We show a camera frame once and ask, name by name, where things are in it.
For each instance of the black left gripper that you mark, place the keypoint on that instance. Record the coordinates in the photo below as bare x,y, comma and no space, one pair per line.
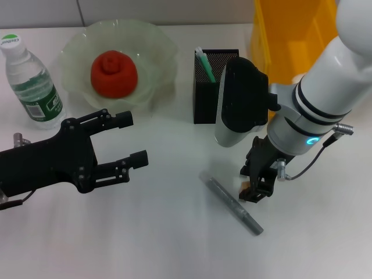
43,165

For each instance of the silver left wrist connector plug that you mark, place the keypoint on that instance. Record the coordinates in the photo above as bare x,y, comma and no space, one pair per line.
20,139

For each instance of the mint green utility knife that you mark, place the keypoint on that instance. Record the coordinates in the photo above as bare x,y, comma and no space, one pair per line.
206,65

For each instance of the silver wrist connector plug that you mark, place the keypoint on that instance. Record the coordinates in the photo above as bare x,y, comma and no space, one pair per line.
281,170
20,139

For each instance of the yellow plastic bin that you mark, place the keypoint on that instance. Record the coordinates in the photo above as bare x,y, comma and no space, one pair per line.
276,35

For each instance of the black mesh pen holder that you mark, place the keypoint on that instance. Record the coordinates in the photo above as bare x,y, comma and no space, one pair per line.
206,101

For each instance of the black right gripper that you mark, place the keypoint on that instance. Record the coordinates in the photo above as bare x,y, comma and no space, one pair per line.
261,160

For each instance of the clear water bottle green label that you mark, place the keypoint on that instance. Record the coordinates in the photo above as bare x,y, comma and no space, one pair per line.
32,90

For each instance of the red-orange toy orange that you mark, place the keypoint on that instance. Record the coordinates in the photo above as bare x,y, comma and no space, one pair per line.
114,75

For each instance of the small beige wooden block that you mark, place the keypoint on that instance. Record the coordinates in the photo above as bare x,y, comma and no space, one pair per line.
245,186

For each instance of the grey marker pen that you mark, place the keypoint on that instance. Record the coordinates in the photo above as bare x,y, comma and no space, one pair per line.
229,200

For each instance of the silver right wrist connector plug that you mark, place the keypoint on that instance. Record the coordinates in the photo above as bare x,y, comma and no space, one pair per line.
281,170

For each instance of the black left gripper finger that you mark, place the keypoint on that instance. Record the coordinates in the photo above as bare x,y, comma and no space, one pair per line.
138,160

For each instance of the pale green glass fruit plate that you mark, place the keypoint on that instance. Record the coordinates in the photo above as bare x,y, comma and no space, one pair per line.
157,58

